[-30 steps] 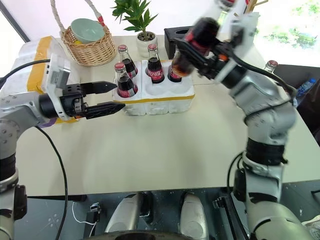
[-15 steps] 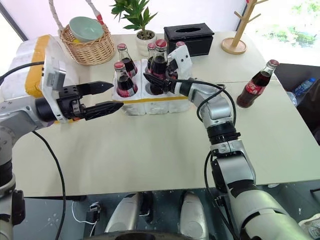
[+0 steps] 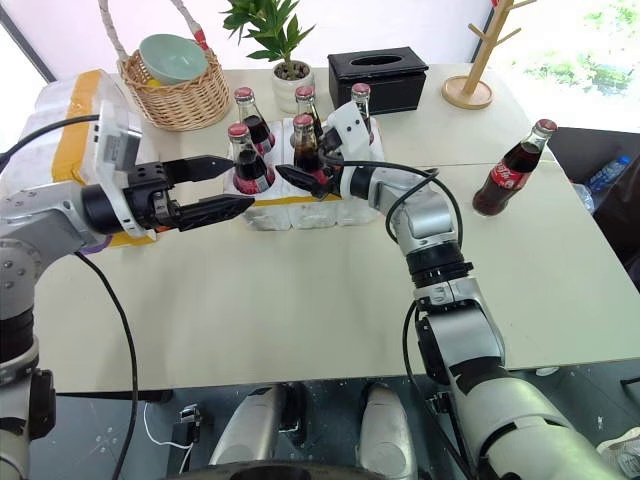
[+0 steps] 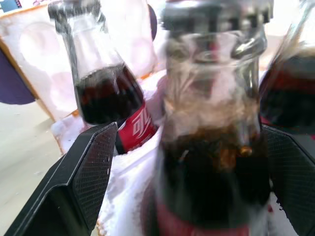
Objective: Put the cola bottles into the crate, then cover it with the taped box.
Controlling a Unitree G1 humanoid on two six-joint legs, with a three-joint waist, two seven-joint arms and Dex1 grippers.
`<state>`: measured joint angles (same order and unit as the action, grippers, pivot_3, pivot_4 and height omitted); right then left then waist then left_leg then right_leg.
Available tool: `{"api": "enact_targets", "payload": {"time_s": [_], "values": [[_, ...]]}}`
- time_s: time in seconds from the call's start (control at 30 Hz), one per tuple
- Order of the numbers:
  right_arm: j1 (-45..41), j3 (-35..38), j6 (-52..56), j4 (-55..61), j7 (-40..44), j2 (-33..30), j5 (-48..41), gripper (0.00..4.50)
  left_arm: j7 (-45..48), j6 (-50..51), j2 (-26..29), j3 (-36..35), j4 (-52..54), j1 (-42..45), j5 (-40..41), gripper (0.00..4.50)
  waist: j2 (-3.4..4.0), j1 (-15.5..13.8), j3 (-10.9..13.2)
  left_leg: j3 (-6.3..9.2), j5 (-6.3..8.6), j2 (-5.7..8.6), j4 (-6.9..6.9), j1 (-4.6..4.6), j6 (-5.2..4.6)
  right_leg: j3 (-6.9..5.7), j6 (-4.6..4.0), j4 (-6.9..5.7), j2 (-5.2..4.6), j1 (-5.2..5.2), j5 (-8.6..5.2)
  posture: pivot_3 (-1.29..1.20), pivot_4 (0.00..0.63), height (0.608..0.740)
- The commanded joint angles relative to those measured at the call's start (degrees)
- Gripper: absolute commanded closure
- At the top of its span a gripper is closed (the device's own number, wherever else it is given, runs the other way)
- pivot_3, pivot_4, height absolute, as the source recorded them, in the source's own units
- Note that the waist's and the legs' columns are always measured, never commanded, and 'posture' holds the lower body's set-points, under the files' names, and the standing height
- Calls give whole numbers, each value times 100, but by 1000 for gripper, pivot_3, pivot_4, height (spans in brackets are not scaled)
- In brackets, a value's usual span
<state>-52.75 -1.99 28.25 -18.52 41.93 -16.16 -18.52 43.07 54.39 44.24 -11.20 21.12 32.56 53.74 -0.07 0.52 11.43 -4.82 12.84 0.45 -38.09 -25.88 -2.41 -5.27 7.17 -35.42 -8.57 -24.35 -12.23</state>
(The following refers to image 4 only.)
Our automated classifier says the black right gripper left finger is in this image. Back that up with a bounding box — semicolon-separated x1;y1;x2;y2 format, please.
4;121;118;236

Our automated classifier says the white foam crate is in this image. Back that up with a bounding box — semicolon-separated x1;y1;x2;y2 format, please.
0;0;315;236

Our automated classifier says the glass cola bottle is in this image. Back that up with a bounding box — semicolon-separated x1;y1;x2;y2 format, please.
48;0;158;155
140;0;274;236
258;0;315;135

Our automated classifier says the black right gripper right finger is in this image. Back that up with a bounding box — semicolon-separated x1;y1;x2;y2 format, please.
261;124;315;236

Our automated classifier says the dark purple round object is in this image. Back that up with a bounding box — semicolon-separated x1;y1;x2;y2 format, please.
0;50;36;106

